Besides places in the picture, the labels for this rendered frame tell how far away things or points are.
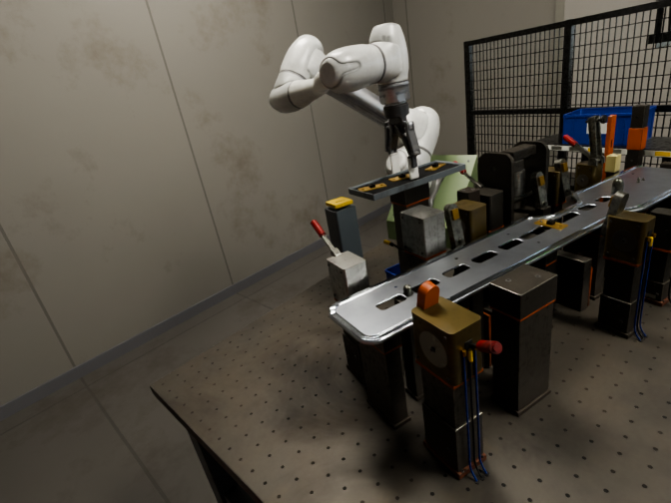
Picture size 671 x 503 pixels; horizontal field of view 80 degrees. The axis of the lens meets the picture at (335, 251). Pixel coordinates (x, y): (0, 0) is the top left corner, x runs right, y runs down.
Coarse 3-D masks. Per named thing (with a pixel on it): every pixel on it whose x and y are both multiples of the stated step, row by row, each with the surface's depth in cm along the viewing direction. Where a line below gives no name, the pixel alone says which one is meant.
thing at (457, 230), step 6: (450, 204) 113; (444, 210) 114; (450, 210) 113; (456, 210) 113; (444, 216) 114; (450, 216) 113; (456, 216) 113; (450, 222) 113; (456, 222) 114; (450, 228) 114; (456, 228) 114; (450, 234) 115; (456, 234) 114; (462, 234) 116; (450, 240) 116; (456, 240) 115; (462, 240) 115; (456, 246) 115
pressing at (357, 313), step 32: (576, 192) 135; (608, 192) 131; (640, 192) 127; (512, 224) 120; (576, 224) 113; (448, 256) 108; (512, 256) 102; (384, 288) 98; (448, 288) 93; (480, 288) 92; (352, 320) 88; (384, 320) 85
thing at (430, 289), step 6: (426, 282) 75; (420, 288) 75; (426, 288) 74; (432, 288) 74; (438, 288) 75; (420, 294) 75; (426, 294) 74; (432, 294) 75; (438, 294) 76; (420, 300) 76; (426, 300) 75; (432, 300) 76; (420, 306) 77; (426, 306) 76
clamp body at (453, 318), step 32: (416, 320) 76; (448, 320) 72; (480, 320) 71; (416, 352) 80; (448, 352) 70; (480, 352) 74; (448, 384) 74; (448, 416) 79; (480, 416) 80; (448, 448) 82; (480, 448) 84
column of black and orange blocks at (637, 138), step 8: (648, 104) 151; (632, 112) 154; (640, 112) 152; (648, 112) 152; (632, 120) 155; (640, 120) 153; (632, 128) 156; (640, 128) 154; (632, 136) 157; (640, 136) 154; (632, 144) 157; (640, 144) 155; (632, 152) 159; (640, 152) 157; (632, 160) 160; (640, 160) 159
